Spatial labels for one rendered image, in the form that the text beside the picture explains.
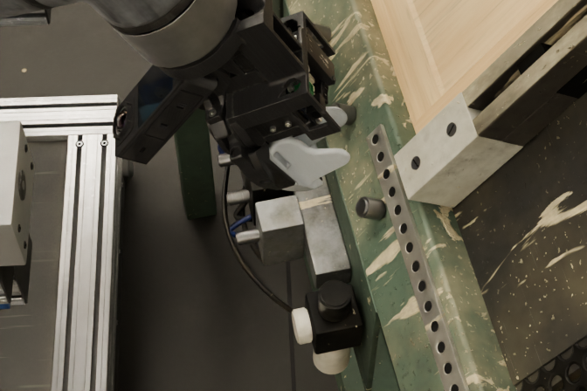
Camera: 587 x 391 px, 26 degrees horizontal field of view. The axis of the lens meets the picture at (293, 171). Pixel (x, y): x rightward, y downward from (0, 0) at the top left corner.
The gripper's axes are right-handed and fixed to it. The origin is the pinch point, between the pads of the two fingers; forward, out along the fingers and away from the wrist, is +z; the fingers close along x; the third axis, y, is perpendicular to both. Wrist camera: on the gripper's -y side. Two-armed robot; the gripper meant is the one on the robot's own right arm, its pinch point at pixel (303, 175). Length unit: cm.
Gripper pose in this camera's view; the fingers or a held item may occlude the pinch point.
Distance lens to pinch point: 98.2
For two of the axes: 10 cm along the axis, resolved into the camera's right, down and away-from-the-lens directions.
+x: -0.4, -8.4, 5.5
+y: 8.9, -2.8, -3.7
